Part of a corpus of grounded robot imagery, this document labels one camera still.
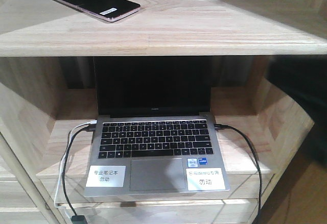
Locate black foldable phone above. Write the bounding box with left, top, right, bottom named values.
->
left=55, top=0, right=141, bottom=22

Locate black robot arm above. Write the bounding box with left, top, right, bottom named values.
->
left=266, top=55, right=326, bottom=167

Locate wooden shelf desk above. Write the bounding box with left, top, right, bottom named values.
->
left=1, top=0, right=326, bottom=223

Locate silver laptop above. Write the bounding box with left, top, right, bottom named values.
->
left=84, top=56, right=229, bottom=197

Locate white paper label right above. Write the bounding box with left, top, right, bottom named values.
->
left=186, top=168, right=227, bottom=191

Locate white paper label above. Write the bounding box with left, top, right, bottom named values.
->
left=86, top=165, right=126, bottom=187
left=186, top=168, right=227, bottom=191

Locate white paper label left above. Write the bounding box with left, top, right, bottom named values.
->
left=86, top=165, right=126, bottom=187

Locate black braided laptop cable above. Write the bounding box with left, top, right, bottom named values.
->
left=214, top=123, right=264, bottom=216

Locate white laptop cable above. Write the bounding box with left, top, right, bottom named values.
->
left=53, top=119, right=98, bottom=212

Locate black left laptop cable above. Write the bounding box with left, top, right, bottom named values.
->
left=60, top=124, right=97, bottom=224

